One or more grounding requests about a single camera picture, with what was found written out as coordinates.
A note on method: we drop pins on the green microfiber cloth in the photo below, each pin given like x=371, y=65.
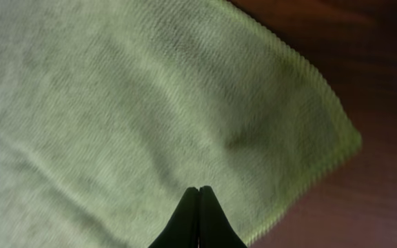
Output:
x=110, y=110

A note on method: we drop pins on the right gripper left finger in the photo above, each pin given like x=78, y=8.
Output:
x=181, y=230

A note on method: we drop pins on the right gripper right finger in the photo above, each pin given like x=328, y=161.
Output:
x=215, y=230

